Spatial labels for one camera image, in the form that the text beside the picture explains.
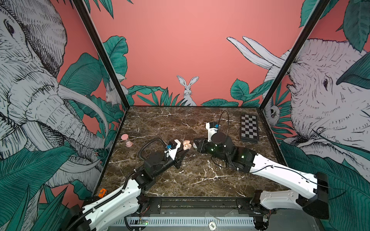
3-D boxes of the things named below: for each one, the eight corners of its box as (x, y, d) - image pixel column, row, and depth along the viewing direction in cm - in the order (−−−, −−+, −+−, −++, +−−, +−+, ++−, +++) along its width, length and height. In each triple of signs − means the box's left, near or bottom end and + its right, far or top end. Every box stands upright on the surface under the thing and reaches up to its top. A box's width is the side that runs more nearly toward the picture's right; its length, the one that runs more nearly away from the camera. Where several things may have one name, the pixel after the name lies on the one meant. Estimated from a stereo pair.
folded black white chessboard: (240, 140, 103) (241, 137, 100) (240, 115, 118) (242, 112, 115) (257, 143, 101) (260, 140, 98) (256, 118, 117) (258, 115, 113)
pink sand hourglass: (125, 147, 98) (120, 139, 90) (127, 142, 101) (121, 133, 93) (132, 147, 98) (127, 139, 90) (133, 142, 101) (128, 134, 93)
